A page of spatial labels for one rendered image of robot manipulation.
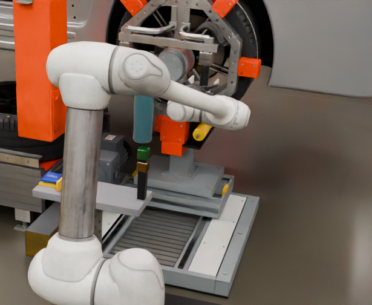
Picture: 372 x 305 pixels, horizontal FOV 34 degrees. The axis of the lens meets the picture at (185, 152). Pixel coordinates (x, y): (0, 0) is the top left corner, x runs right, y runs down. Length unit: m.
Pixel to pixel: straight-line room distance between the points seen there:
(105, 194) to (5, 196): 0.75
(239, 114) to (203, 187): 0.91
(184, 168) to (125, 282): 1.43
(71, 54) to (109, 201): 0.80
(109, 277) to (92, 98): 0.49
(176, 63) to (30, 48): 0.60
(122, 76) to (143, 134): 1.17
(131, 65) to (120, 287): 0.60
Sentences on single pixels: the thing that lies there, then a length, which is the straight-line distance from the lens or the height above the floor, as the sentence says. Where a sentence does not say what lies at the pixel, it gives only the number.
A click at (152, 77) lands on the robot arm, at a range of 1.59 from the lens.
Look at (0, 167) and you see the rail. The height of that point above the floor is 0.32.
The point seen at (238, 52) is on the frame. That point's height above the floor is 0.92.
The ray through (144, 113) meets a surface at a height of 0.62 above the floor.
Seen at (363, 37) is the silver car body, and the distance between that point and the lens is 2.75.
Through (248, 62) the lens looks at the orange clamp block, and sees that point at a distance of 2.65.
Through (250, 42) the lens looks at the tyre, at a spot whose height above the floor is 0.95.
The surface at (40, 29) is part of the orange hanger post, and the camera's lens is 2.52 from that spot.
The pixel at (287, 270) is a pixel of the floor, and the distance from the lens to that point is 2.83.
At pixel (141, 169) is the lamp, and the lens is 2.25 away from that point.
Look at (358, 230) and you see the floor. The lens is 3.27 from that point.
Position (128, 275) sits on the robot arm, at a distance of 1.69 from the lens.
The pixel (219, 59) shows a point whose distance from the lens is 2.95.
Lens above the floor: 1.52
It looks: 23 degrees down
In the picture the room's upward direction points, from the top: 4 degrees clockwise
